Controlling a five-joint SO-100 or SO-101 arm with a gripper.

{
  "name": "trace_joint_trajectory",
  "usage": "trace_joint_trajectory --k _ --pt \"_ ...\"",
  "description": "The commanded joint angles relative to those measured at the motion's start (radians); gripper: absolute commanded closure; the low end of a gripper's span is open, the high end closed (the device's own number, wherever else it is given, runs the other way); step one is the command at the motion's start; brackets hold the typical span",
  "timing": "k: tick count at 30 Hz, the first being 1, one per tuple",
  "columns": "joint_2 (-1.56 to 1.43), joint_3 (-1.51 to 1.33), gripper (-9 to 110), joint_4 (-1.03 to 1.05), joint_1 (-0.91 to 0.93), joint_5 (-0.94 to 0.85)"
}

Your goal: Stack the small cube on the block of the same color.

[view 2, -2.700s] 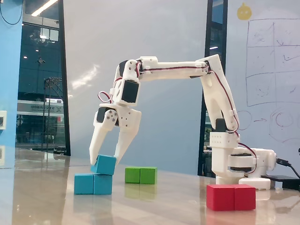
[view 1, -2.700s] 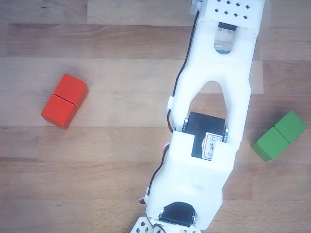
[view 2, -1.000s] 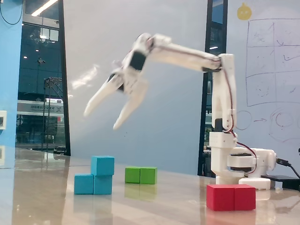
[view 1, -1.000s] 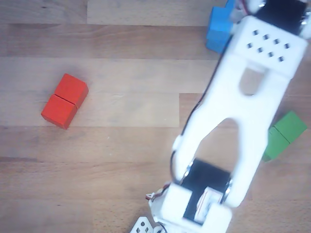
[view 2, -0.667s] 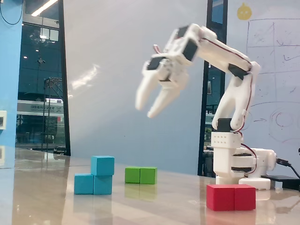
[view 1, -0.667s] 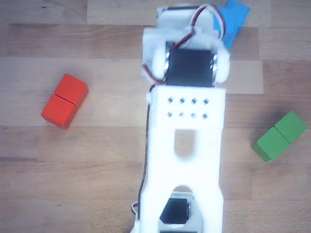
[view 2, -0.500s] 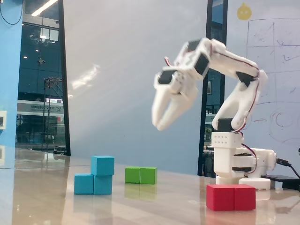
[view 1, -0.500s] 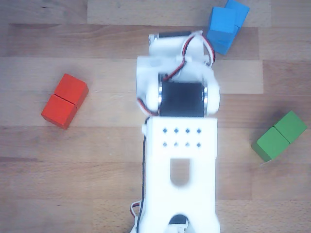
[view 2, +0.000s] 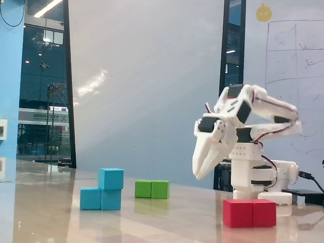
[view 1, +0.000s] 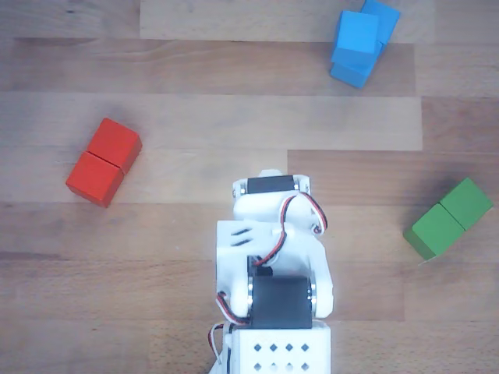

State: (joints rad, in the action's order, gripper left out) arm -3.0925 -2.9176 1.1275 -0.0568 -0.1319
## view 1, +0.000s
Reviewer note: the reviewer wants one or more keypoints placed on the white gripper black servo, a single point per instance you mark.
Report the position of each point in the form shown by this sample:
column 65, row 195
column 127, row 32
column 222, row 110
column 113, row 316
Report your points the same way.
column 269, row 185

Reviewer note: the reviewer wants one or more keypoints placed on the small blue cube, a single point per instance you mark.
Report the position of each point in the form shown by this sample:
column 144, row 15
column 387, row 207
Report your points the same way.
column 356, row 33

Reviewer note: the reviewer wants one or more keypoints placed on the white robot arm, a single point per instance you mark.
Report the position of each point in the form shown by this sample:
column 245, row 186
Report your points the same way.
column 230, row 253

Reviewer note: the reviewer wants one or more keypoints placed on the long blue block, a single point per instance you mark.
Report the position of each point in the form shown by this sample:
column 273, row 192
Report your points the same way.
column 351, row 76

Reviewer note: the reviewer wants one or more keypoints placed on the long red block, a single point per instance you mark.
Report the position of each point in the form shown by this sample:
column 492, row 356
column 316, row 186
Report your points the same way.
column 105, row 159

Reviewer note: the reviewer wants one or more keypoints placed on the long green block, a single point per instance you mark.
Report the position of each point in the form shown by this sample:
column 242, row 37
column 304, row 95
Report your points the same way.
column 448, row 218

